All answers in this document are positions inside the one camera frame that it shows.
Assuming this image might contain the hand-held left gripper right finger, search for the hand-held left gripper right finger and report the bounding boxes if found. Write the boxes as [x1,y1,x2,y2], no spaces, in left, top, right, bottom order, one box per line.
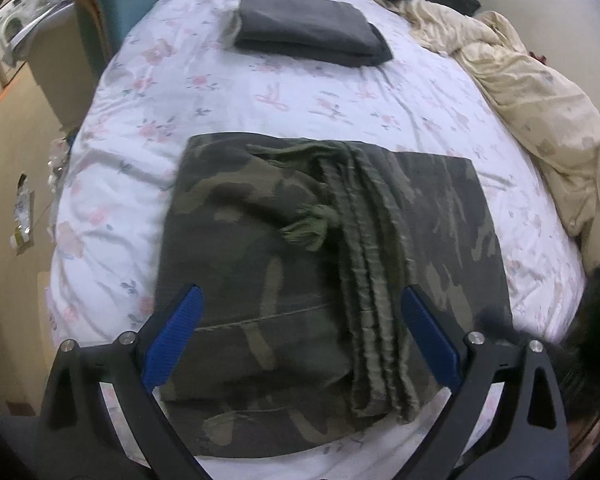
[401,284,571,480]

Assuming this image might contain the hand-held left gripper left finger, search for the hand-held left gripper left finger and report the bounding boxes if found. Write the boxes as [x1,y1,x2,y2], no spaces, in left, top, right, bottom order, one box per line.
[39,284,204,480]

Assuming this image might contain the camouflage pants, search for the camouflage pants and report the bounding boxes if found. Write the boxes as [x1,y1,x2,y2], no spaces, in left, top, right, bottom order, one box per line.
[152,132,513,460]

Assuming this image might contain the folded dark pants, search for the folded dark pants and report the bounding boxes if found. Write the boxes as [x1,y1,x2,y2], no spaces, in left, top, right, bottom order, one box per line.
[232,22,394,68]

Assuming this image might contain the folded grey pants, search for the folded grey pants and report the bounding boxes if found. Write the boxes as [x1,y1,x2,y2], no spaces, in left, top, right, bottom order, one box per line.
[234,0,371,56]

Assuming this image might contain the snack packet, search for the snack packet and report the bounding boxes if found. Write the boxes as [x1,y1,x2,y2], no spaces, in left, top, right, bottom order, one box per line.
[10,172,35,248]

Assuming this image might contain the floral white bed sheet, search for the floral white bed sheet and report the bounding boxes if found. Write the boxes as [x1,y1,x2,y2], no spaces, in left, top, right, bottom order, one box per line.
[45,0,588,480]

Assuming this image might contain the cream printed duvet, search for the cream printed duvet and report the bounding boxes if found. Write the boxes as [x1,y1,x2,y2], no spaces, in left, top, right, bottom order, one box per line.
[370,0,600,238]

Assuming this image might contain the grey storage box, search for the grey storage box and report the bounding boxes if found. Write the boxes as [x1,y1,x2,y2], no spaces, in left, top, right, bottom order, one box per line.
[27,2,106,128]

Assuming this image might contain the teal bed board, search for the teal bed board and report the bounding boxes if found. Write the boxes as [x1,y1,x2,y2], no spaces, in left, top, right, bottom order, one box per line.
[65,0,196,63]

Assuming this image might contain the white washing machine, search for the white washing machine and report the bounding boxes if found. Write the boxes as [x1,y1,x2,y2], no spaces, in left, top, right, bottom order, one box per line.
[0,0,46,68]

